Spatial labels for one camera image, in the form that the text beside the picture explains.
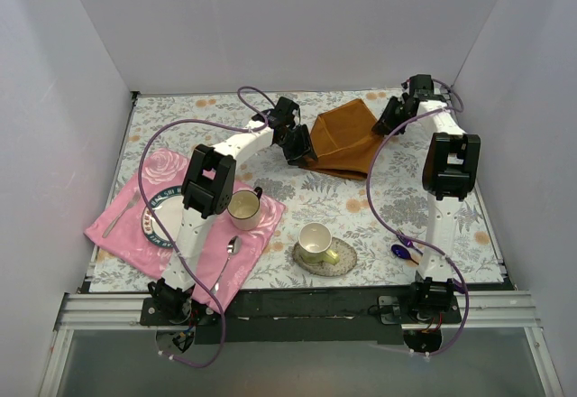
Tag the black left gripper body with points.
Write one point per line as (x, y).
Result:
(297, 144)

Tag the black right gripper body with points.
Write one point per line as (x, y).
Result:
(388, 116)

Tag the orange-brown cloth napkin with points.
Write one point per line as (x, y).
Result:
(344, 142)

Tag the purple fork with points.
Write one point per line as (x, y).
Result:
(407, 242)

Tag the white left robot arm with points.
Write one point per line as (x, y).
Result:
(207, 189)

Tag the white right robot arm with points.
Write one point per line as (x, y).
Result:
(448, 178)

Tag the floral patterned tablecloth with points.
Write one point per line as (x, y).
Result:
(364, 214)

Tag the pale green teacup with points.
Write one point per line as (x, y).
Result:
(315, 243)

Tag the silver spoon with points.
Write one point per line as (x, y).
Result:
(232, 249)

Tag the woven round saucer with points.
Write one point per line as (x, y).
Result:
(347, 260)

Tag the pink floral placemat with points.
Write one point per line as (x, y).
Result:
(165, 169)

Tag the purple spoon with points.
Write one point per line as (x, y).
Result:
(403, 253)

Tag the silver fork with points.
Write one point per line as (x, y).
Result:
(132, 202)

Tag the cream mug black handle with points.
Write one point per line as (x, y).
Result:
(244, 208)

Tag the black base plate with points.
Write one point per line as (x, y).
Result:
(373, 314)

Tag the aluminium frame rail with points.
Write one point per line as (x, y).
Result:
(311, 342)

